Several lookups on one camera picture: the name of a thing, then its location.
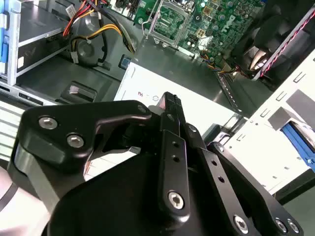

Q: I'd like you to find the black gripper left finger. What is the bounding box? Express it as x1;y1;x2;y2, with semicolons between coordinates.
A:
8;91;192;222

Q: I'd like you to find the hard disk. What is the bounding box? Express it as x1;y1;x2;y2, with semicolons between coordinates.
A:
282;121;315;172

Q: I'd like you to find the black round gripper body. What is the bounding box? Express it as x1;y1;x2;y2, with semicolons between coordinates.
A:
45;147;231;236

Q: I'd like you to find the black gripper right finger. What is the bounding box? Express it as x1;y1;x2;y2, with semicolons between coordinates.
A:
173;94;304;236

